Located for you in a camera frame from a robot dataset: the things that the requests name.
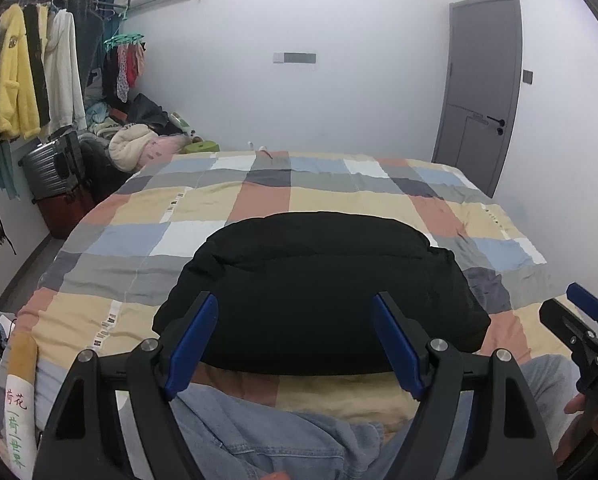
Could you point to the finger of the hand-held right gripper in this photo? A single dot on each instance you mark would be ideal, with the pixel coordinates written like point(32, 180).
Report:
point(561, 325)
point(586, 302)

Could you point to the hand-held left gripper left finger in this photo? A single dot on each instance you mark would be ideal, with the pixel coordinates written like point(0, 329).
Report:
point(194, 345)

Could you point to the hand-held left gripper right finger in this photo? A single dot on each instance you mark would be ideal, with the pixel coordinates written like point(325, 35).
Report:
point(396, 345)

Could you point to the black puffer jacket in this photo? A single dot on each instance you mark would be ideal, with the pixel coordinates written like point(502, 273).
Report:
point(319, 285)

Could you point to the pile of light clothes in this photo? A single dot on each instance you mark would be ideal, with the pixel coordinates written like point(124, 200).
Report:
point(101, 117)

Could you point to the hanging small clothes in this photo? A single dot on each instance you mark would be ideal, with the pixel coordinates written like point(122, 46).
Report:
point(126, 72)

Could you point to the person's right hand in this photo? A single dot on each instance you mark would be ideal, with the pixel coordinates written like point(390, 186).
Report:
point(569, 440)

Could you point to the person's blue jeans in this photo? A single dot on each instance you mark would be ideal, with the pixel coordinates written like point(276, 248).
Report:
point(259, 435)

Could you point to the patchwork quilt bed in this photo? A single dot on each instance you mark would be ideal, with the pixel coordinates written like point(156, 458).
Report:
point(329, 200)

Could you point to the red suitcase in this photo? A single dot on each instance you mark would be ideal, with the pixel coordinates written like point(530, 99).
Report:
point(64, 212)

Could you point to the white handwritten label strip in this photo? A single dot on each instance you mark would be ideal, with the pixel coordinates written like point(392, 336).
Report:
point(19, 420)

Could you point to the pink garment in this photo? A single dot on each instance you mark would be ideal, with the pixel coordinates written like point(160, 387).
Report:
point(164, 150)

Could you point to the green stool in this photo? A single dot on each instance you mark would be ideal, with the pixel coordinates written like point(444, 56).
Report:
point(201, 147)

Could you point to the black bag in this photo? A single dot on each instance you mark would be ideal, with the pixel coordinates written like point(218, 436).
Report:
point(101, 170)

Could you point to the cream plush coat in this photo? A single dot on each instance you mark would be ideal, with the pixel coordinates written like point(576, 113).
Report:
point(129, 147)

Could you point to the white bottle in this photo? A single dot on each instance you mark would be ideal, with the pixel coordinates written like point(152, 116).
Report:
point(181, 122)

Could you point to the grey suitcase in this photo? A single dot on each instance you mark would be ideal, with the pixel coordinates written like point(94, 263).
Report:
point(49, 167)

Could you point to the black jacket pile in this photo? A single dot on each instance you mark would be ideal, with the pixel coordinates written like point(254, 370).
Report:
point(151, 112)

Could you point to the grey door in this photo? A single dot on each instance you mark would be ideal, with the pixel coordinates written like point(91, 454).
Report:
point(481, 70)

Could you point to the white hoodie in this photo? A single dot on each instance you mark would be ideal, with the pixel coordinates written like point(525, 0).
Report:
point(64, 75)

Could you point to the green clip hanger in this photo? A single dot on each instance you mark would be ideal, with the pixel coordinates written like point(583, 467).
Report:
point(124, 40)

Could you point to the dark striped hanging garment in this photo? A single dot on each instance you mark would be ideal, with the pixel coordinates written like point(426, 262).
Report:
point(36, 70)

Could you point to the dark grey hanging pants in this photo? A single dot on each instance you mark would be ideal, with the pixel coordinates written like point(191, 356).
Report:
point(86, 45)

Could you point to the dark wall switch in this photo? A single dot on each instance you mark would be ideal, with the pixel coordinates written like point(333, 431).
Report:
point(528, 76)

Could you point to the grey wall panel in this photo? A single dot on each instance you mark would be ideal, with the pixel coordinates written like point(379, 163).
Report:
point(299, 58)

